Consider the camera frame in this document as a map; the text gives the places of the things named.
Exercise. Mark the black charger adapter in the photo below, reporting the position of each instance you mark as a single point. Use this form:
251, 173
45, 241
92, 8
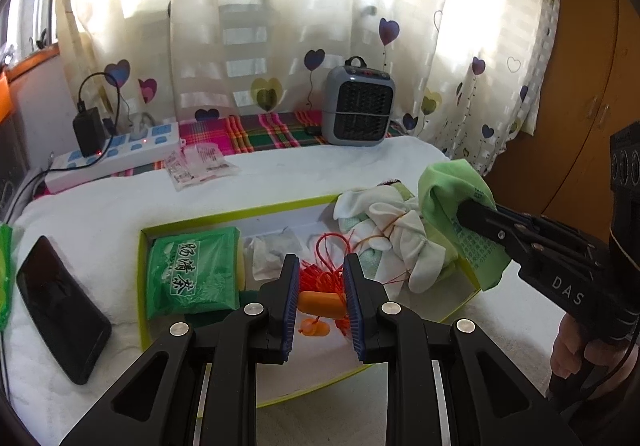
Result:
90, 130

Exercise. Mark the small clear sachets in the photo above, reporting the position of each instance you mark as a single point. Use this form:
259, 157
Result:
200, 165

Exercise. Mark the black smartphone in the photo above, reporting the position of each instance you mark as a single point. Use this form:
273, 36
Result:
60, 306

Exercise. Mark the grey space heater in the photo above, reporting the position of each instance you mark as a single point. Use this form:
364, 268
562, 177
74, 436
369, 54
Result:
357, 110

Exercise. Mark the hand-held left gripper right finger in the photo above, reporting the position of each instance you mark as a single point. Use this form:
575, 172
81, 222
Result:
354, 311

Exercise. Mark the person's right forearm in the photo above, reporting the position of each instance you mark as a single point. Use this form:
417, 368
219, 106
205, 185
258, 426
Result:
625, 401

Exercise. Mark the person's right hand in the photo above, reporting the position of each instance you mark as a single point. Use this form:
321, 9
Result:
570, 346

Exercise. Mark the wooden cabinet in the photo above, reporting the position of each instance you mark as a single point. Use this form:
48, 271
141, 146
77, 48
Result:
580, 100

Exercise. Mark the heart print curtain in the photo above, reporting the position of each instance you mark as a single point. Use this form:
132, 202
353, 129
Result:
300, 0

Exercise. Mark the white sock bundle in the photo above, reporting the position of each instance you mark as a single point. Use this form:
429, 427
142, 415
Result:
415, 251
360, 203

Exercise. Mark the white blue power strip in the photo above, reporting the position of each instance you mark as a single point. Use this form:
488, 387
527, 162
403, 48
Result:
125, 150

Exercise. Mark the light green cloth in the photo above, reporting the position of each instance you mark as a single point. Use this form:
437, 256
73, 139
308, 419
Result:
445, 186

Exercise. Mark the green tea packet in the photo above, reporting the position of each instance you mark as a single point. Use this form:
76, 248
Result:
190, 271

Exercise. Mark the plaid cloth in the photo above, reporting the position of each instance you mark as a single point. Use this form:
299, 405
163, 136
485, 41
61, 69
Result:
270, 130

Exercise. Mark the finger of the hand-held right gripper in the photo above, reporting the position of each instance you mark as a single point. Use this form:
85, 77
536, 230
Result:
560, 236
490, 226

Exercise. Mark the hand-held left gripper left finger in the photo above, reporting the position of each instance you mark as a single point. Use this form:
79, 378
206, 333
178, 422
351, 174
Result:
290, 311

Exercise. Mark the white wrapper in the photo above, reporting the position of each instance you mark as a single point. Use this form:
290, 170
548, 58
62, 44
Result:
272, 251

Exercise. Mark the green tissue packet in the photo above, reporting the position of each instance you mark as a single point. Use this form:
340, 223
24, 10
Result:
5, 276

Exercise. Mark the lime green box tray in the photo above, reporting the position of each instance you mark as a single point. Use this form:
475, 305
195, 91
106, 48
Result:
320, 376

